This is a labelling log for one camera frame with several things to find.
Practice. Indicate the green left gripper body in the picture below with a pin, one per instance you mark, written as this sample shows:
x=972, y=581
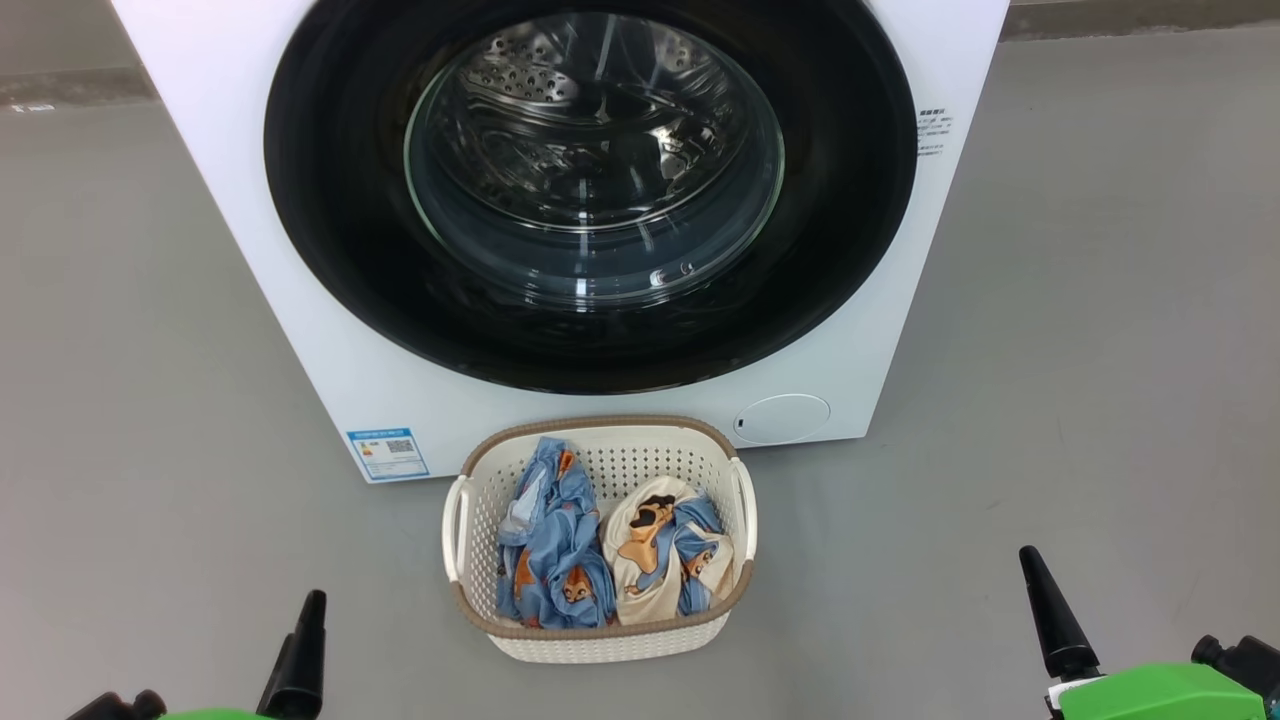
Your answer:
x=215, y=714

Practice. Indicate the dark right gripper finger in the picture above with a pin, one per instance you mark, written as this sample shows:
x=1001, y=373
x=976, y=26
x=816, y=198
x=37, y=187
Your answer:
x=1055, y=625

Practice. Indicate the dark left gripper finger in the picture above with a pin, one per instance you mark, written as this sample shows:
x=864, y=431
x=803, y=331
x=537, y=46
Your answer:
x=297, y=665

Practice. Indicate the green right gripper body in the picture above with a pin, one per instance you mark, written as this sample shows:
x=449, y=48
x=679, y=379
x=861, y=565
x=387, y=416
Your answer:
x=1160, y=695

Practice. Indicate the blue printed garment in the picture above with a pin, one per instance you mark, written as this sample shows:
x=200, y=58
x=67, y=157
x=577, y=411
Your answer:
x=560, y=540

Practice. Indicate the cream cartoon print garment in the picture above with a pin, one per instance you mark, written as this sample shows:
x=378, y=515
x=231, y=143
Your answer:
x=640, y=590

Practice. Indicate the washing machine door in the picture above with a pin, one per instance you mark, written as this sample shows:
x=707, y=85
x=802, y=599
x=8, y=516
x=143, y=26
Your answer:
x=330, y=200

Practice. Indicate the white front-load washing machine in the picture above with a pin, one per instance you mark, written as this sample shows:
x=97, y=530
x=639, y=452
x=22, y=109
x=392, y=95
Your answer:
x=330, y=380

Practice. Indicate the blue energy label sticker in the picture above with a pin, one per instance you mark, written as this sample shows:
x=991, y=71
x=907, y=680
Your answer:
x=388, y=455

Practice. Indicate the cream perforated laundry basket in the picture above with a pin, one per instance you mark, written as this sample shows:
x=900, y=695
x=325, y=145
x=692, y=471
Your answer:
x=610, y=645

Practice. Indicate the round white filter cover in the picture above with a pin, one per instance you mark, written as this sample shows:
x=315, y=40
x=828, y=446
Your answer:
x=782, y=419

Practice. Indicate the black text warning label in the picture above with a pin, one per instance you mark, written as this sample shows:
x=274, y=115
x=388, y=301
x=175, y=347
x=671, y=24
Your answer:
x=932, y=130

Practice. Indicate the small white floor sticker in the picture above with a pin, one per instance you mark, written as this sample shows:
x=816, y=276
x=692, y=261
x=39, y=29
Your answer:
x=32, y=107

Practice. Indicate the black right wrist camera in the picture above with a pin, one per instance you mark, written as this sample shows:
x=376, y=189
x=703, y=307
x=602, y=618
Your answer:
x=1245, y=665

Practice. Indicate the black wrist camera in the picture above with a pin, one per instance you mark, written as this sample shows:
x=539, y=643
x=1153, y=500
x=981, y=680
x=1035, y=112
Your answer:
x=120, y=706
x=1245, y=665

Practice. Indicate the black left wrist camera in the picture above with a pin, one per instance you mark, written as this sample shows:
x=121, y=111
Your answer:
x=120, y=706

